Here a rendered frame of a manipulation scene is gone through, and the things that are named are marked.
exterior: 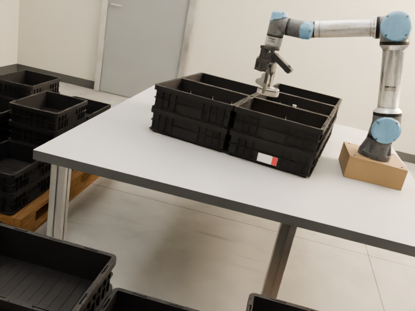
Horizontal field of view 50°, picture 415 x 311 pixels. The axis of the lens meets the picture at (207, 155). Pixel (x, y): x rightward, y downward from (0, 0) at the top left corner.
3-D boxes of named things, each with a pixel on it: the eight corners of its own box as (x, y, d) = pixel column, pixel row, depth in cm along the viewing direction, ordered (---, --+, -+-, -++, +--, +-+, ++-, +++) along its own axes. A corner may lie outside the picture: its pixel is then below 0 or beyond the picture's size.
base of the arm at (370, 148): (385, 155, 216) (392, 136, 213) (393, 165, 202) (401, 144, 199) (354, 147, 217) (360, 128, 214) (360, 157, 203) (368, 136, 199)
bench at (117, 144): (353, 224, 322) (383, 134, 298) (401, 411, 173) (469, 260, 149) (144, 172, 341) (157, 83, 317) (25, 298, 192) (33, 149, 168)
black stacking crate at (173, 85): (246, 118, 226) (251, 97, 222) (228, 131, 199) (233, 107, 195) (176, 99, 237) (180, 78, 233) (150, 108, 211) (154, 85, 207)
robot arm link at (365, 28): (409, 13, 195) (297, 17, 211) (411, 12, 185) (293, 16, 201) (407, 41, 198) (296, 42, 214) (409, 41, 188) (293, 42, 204)
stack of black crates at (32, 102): (41, 154, 302) (45, 90, 286) (83, 165, 298) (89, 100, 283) (5, 174, 264) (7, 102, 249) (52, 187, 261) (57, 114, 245)
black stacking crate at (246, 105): (324, 140, 215) (330, 118, 211) (315, 157, 188) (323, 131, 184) (247, 119, 226) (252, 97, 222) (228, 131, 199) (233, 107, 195)
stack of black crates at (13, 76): (22, 126, 344) (25, 69, 328) (58, 135, 340) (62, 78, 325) (-11, 140, 307) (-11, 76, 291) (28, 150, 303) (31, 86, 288)
